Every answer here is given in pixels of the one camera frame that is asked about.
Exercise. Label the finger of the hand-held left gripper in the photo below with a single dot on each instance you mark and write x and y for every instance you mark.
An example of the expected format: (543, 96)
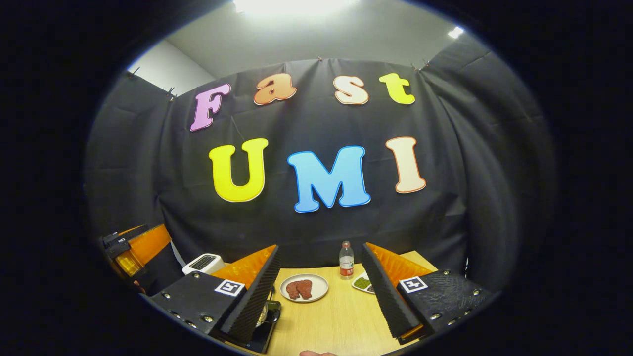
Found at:
(123, 236)
(151, 244)

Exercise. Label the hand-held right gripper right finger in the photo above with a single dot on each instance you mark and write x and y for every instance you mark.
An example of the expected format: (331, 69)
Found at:
(388, 296)

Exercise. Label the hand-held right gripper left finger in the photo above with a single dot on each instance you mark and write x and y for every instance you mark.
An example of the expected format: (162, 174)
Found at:
(257, 291)

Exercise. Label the black induction cooktop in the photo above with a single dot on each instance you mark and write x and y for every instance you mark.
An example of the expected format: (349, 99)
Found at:
(267, 340)

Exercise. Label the pile of green beans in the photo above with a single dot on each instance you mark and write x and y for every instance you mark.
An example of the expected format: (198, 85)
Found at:
(363, 283)

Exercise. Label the white divided dish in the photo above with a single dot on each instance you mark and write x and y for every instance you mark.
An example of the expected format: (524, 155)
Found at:
(357, 287)

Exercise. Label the brown meat patty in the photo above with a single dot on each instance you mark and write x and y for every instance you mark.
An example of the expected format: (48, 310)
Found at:
(305, 289)
(292, 290)

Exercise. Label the clear bottle with red label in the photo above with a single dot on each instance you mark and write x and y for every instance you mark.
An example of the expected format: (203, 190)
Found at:
(346, 267)

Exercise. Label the white toaster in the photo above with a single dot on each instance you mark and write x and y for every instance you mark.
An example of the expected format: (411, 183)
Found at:
(203, 263)

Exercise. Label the white round plate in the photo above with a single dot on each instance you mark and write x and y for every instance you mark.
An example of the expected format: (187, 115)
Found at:
(319, 287)

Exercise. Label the small ceiling light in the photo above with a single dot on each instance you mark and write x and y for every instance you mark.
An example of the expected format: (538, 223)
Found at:
(455, 32)

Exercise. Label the large ceiling light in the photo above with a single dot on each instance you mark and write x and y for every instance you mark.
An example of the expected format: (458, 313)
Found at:
(292, 5)

